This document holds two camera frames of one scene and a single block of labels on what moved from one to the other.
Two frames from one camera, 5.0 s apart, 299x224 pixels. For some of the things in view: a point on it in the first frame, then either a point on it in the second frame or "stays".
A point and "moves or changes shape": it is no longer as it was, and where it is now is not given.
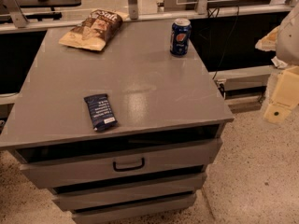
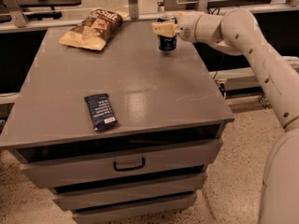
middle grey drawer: [101, 197] stays
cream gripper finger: [285, 96] -> [192, 25]
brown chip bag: [95, 30] stays
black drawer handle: [128, 168] stays
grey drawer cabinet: [172, 113] stays
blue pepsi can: [179, 37] moves or changes shape
